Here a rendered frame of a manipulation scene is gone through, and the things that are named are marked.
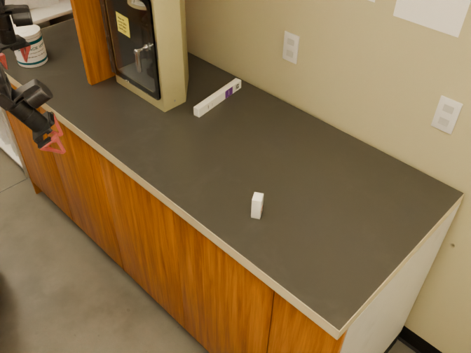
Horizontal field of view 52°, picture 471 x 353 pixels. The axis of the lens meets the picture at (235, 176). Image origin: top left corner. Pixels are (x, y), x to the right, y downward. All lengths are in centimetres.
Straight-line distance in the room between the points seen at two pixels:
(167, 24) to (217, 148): 47
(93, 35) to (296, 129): 89
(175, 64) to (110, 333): 126
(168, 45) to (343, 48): 62
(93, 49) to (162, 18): 44
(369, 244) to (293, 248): 22
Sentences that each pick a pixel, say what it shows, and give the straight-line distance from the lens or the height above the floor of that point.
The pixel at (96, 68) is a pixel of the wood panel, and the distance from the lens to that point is 212.
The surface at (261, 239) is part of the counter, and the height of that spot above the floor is 94.
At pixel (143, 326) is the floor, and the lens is 237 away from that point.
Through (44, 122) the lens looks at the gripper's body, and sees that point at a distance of 159.
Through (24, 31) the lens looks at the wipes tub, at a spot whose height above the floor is 109.
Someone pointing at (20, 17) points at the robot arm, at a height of 128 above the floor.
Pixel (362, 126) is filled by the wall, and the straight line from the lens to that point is 184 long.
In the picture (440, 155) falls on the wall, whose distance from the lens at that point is 173.
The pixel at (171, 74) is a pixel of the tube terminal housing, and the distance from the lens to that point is 186.
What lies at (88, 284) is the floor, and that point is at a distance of 256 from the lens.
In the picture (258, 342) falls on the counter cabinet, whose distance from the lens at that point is 172.
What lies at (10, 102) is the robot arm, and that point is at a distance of 152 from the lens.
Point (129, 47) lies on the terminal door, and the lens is 191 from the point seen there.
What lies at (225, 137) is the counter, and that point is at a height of 94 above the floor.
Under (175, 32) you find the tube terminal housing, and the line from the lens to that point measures 180.
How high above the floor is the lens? 201
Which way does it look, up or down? 42 degrees down
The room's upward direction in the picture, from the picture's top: 1 degrees clockwise
